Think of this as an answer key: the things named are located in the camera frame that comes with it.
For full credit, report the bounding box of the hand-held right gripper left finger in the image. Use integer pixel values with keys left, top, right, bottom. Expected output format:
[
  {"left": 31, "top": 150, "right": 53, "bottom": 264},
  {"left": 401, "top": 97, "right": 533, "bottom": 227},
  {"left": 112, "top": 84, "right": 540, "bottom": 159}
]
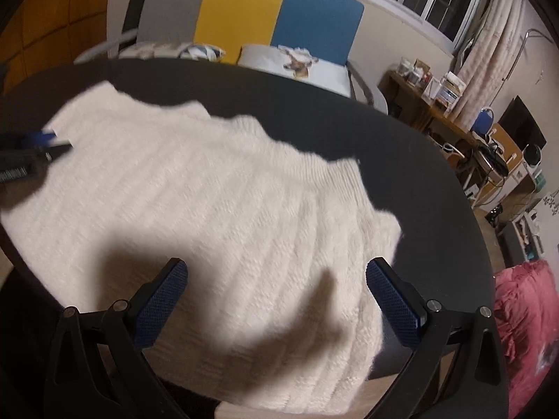
[{"left": 44, "top": 257, "right": 190, "bottom": 419}]

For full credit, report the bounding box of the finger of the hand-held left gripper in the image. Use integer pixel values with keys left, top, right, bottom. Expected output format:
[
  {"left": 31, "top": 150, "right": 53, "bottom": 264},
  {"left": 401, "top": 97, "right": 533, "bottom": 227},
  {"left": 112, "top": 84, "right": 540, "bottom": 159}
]
[
  {"left": 23, "top": 128, "right": 60, "bottom": 143},
  {"left": 25, "top": 139, "right": 73, "bottom": 163}
]

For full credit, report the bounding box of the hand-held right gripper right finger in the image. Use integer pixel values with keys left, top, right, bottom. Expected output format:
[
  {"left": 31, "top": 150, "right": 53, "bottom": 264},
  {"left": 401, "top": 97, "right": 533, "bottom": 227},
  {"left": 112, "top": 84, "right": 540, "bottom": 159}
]
[{"left": 364, "top": 257, "right": 510, "bottom": 419}]

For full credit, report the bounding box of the white knit sweater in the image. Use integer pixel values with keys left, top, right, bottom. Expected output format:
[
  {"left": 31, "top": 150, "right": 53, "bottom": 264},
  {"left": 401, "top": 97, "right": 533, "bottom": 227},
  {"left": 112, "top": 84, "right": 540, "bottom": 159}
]
[{"left": 0, "top": 81, "right": 405, "bottom": 416}]

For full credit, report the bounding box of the wooden wardrobe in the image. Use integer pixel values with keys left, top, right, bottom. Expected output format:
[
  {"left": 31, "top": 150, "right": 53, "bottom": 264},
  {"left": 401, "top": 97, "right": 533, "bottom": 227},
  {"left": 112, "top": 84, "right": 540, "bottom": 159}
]
[{"left": 0, "top": 0, "right": 115, "bottom": 97}]

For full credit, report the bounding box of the red blanket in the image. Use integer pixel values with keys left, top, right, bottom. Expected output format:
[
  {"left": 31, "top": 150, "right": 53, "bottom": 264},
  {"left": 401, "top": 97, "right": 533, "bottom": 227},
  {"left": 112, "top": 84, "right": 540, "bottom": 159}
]
[{"left": 493, "top": 259, "right": 559, "bottom": 419}]

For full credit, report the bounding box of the geometric print pillow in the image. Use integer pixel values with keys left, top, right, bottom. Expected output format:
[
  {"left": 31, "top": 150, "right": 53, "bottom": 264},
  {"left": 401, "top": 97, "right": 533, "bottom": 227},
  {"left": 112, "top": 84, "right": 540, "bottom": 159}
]
[{"left": 118, "top": 41, "right": 228, "bottom": 65}]

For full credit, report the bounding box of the white cabinet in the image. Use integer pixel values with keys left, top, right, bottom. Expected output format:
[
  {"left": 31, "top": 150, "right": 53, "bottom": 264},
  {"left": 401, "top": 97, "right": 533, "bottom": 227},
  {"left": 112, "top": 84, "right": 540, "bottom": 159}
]
[{"left": 510, "top": 174, "right": 559, "bottom": 268}]

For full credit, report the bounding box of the wooden desk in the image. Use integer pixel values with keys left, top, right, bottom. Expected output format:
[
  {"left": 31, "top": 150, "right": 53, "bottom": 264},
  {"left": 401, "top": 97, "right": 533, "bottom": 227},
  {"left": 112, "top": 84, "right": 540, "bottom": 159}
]
[{"left": 379, "top": 71, "right": 525, "bottom": 202}]

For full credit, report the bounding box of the blue bag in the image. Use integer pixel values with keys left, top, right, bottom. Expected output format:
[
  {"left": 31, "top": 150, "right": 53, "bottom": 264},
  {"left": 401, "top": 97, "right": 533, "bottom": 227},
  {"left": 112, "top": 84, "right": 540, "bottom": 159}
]
[{"left": 473, "top": 108, "right": 497, "bottom": 134}]

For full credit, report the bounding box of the row of books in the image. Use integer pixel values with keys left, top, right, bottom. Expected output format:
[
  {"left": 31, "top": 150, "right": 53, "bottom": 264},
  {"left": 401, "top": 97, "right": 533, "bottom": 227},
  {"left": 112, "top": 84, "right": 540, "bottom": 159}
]
[{"left": 436, "top": 71, "right": 466, "bottom": 111}]

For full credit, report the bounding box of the black monitor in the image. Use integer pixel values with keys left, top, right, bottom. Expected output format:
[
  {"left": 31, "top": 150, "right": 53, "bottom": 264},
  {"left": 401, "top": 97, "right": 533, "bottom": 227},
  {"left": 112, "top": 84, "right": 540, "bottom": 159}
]
[{"left": 497, "top": 95, "right": 548, "bottom": 150}]

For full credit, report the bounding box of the grey yellow blue sofa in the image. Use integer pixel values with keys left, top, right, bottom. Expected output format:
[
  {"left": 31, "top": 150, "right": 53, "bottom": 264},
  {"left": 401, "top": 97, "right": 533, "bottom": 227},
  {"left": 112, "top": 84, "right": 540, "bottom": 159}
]
[{"left": 74, "top": 0, "right": 390, "bottom": 115}]

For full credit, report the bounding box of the deer print pillow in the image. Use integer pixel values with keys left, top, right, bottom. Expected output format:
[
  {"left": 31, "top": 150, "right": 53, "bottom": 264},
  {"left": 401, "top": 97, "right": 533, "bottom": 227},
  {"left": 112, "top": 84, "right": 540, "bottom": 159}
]
[{"left": 238, "top": 44, "right": 353, "bottom": 97}]

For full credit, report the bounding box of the beige patterned curtain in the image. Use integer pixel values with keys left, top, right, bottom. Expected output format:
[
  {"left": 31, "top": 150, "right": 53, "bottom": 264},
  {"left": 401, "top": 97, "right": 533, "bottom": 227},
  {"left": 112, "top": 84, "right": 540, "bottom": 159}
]
[{"left": 453, "top": 0, "right": 541, "bottom": 134}]

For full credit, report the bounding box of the curved metal rod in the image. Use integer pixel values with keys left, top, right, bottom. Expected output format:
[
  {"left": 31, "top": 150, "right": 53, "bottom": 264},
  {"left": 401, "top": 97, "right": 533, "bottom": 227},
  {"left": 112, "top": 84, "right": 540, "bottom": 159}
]
[{"left": 501, "top": 28, "right": 552, "bottom": 84}]

